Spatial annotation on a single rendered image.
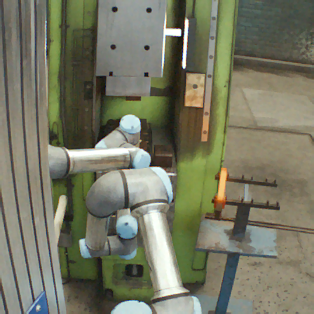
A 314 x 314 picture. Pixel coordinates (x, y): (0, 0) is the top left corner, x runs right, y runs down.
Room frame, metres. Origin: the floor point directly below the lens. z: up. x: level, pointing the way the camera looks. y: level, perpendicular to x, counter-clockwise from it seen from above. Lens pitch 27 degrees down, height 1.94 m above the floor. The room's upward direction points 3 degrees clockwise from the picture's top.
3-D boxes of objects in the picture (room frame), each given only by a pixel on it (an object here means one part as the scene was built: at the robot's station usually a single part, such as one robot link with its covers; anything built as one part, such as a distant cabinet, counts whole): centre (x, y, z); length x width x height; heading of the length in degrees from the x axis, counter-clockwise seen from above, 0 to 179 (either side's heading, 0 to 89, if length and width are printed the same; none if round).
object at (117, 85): (2.13, 0.17, 1.32); 0.42 x 0.20 x 0.10; 3
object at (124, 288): (2.15, 0.11, 0.23); 0.55 x 0.37 x 0.47; 3
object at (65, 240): (2.02, 0.52, 0.36); 0.09 x 0.07 x 0.12; 93
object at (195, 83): (2.07, -0.15, 1.27); 0.09 x 0.02 x 0.17; 93
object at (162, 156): (1.99, -0.02, 0.95); 0.12 x 0.08 x 0.06; 3
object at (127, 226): (1.35, 0.10, 0.98); 0.11 x 0.08 x 0.09; 3
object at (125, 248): (1.34, 0.12, 0.89); 0.11 x 0.08 x 0.11; 110
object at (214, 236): (1.75, -0.41, 0.66); 0.40 x 0.30 x 0.02; 82
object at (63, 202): (1.81, 0.50, 0.62); 0.44 x 0.05 x 0.05; 3
